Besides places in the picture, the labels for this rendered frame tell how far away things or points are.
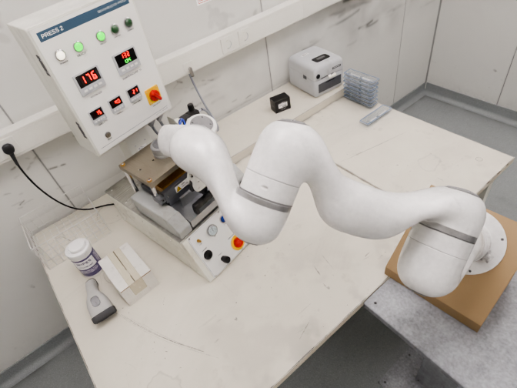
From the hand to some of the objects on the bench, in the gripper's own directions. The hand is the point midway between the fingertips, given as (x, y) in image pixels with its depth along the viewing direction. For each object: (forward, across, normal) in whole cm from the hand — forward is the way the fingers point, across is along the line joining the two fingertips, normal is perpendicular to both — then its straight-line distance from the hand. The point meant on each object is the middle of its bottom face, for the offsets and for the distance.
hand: (202, 188), depth 124 cm
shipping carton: (+29, +33, -4) cm, 44 cm away
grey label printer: (+29, -106, -16) cm, 111 cm away
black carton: (+30, -78, -19) cm, 86 cm away
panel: (+19, 0, +21) cm, 28 cm away
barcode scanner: (+30, +46, -6) cm, 55 cm away
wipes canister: (+35, +39, -20) cm, 56 cm away
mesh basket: (+43, +35, -42) cm, 69 cm away
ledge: (+35, -76, -20) cm, 86 cm away
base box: (+30, -2, -5) cm, 30 cm away
